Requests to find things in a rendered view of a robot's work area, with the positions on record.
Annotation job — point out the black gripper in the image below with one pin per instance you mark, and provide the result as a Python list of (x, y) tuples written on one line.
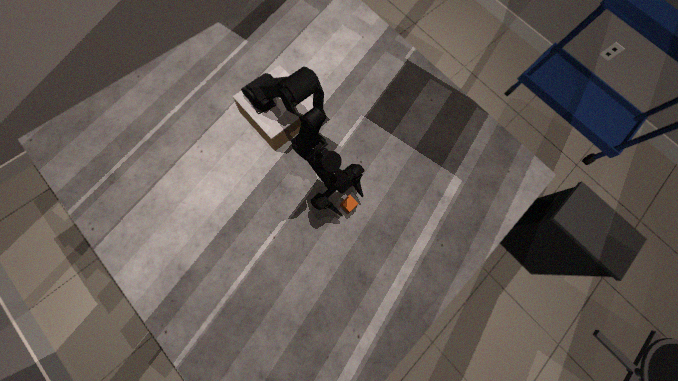
[(320, 201)]

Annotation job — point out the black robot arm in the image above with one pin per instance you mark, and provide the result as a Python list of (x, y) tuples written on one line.
[(293, 90)]

